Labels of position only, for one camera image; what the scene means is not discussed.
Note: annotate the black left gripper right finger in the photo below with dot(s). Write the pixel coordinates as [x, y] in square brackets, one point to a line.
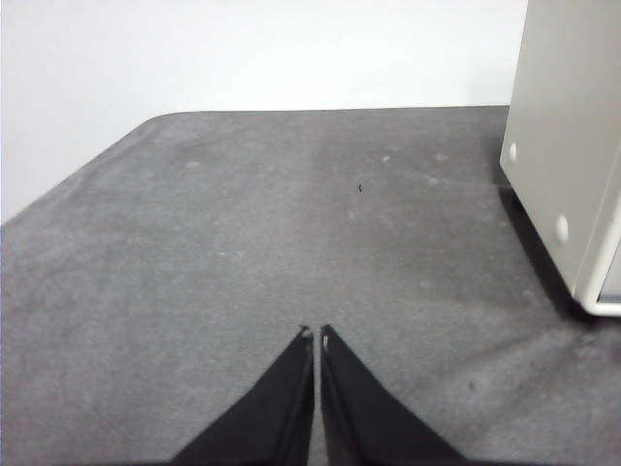
[359, 417]

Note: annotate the cream Toshiba toaster oven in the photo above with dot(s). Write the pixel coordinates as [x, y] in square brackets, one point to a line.
[563, 121]

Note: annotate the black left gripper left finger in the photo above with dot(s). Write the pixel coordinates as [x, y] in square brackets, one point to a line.
[276, 412]

